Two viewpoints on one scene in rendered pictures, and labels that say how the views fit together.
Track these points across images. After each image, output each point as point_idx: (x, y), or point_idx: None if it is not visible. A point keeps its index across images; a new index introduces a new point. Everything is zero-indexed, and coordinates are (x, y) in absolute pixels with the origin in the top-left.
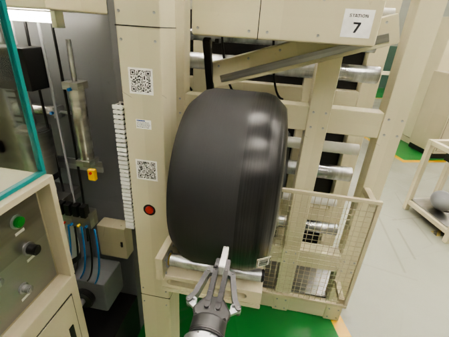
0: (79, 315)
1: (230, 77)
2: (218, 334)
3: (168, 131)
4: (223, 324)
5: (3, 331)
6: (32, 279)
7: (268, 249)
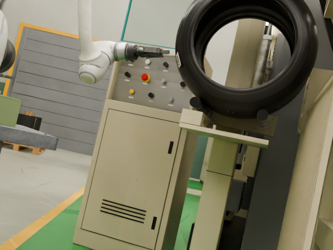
0: (180, 144)
1: (326, 2)
2: (128, 45)
3: (243, 30)
4: (132, 46)
5: (156, 107)
6: (177, 100)
7: (180, 49)
